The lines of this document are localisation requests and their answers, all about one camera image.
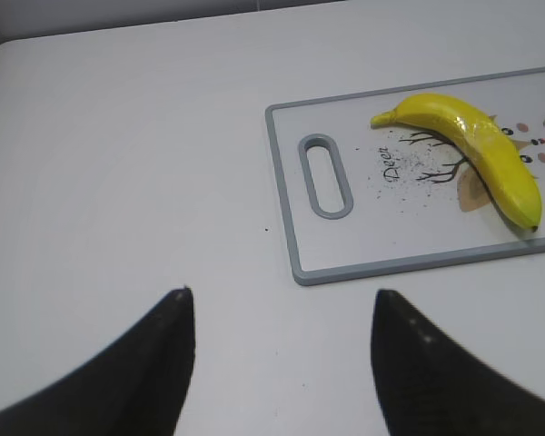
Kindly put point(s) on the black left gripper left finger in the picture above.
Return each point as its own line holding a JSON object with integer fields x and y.
{"x": 136, "y": 386}

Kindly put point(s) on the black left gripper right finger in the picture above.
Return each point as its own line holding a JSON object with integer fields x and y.
{"x": 427, "y": 384}

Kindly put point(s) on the yellow plastic banana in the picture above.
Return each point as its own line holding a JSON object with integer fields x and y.
{"x": 488, "y": 149}

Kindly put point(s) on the grey rimmed deer cutting board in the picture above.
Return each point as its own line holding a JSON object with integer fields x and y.
{"x": 360, "y": 202}

